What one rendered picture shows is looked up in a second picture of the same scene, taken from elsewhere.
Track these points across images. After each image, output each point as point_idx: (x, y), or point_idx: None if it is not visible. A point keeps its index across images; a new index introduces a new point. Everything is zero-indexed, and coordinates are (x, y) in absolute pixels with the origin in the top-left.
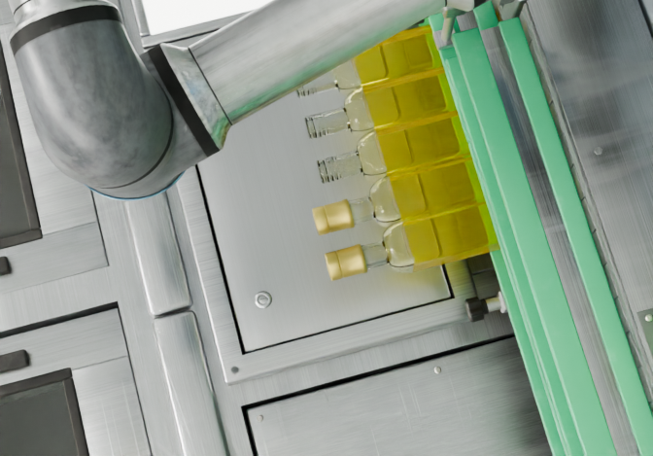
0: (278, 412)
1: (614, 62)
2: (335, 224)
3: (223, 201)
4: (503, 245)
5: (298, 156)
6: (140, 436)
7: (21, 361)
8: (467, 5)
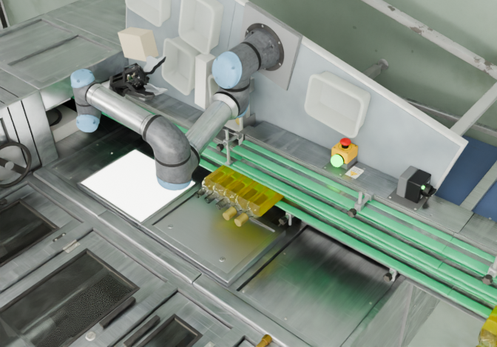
0: (248, 287)
1: (274, 134)
2: (231, 212)
3: (191, 245)
4: (279, 188)
5: (205, 225)
6: (210, 317)
7: (157, 317)
8: (237, 110)
